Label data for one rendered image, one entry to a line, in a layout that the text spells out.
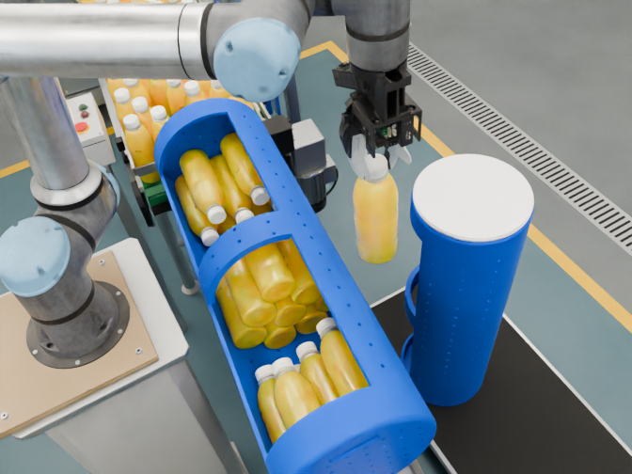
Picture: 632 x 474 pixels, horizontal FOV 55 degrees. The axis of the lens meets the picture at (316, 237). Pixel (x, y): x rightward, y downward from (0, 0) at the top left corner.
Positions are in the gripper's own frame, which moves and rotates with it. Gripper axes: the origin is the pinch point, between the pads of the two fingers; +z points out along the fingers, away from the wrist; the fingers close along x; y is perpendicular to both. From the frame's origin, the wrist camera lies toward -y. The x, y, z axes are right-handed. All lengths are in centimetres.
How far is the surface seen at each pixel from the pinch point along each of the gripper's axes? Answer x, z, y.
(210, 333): -37, 144, -80
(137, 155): -35, 43, -75
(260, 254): -18.2, 25.7, -12.7
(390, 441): -12.0, 30.9, 28.1
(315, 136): 16, 59, -75
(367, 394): -13.2, 22.8, 22.8
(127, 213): -45, 71, -85
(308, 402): -21.0, 31.8, 16.0
